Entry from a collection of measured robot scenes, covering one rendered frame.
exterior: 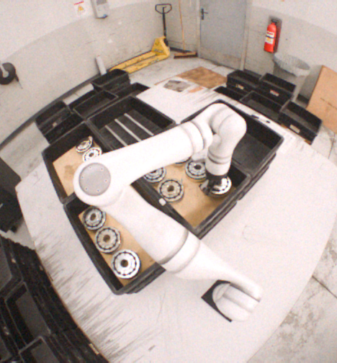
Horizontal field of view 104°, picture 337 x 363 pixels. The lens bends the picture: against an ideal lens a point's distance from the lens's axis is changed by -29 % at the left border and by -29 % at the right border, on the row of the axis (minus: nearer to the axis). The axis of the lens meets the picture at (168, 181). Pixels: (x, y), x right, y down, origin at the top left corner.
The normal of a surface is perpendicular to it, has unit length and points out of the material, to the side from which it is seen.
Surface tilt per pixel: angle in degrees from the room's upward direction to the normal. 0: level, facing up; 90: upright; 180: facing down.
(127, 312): 0
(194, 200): 0
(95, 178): 28
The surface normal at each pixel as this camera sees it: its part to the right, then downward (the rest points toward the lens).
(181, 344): -0.09, -0.53
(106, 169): 0.21, -0.21
